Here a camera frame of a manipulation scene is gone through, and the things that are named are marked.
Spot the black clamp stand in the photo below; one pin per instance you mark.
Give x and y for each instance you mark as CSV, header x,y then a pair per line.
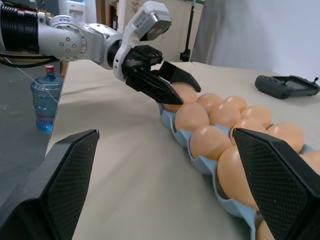
x,y
187,51

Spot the light blue egg tray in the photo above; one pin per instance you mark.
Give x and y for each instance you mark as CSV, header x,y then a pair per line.
x,y
205,167

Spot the blue water jug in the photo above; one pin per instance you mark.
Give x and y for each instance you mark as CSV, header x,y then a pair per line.
x,y
46,100

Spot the white water dispenser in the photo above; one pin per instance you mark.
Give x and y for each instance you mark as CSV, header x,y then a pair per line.
x,y
80,11

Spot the black handheld controller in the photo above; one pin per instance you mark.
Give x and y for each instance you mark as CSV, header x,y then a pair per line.
x,y
285,87

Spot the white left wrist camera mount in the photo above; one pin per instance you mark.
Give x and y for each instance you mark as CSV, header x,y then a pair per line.
x,y
147,20

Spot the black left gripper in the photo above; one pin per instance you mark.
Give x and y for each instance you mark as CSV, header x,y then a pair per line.
x,y
142,58

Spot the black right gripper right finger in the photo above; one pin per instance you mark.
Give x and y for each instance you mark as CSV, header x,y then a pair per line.
x,y
277,180

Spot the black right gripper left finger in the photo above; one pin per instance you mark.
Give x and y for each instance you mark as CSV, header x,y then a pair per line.
x,y
62,180

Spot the brown egg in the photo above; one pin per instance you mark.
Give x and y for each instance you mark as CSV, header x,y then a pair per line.
x,y
286,135
234,103
211,141
172,107
248,124
209,101
192,117
257,115
186,93
223,113
263,228
231,175

